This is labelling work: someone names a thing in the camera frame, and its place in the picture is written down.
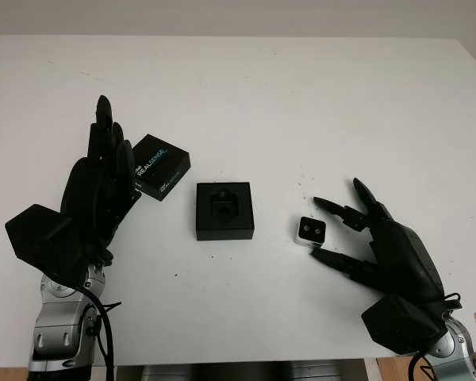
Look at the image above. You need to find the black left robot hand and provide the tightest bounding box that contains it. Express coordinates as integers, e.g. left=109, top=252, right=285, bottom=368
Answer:
left=59, top=94, right=142, bottom=267

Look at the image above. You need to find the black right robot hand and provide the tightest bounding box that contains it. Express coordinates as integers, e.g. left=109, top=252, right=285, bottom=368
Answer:
left=309, top=177, right=447, bottom=302

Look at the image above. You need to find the small silver depth camera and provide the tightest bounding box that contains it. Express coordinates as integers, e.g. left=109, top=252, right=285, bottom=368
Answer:
left=294, top=216, right=327, bottom=248

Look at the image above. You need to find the black RealSense box lid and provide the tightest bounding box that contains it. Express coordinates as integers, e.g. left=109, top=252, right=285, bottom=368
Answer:
left=132, top=133, right=192, bottom=202

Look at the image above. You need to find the black box base with insert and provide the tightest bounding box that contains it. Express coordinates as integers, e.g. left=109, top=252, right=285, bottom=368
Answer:
left=194, top=181, right=255, bottom=242

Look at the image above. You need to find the grey robot torso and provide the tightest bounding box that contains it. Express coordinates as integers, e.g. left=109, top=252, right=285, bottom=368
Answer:
left=117, top=352, right=366, bottom=381

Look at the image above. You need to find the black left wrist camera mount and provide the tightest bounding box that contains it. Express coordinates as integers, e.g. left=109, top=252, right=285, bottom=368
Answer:
left=4, top=204, right=88, bottom=285

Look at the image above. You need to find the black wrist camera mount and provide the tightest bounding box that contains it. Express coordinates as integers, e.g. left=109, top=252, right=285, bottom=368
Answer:
left=360, top=295, right=449, bottom=356
left=4, top=204, right=88, bottom=285

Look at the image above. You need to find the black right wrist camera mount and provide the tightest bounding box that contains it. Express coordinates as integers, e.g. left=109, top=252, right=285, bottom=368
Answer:
left=360, top=295, right=449, bottom=356

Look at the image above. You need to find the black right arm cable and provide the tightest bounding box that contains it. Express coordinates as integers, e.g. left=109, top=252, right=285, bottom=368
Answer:
left=408, top=291, right=463, bottom=381

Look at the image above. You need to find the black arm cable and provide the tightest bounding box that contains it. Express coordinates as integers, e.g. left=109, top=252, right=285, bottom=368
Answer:
left=408, top=291, right=463, bottom=381
left=79, top=285, right=122, bottom=381

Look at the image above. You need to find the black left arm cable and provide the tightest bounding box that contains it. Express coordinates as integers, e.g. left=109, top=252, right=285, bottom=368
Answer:
left=79, top=285, right=122, bottom=381

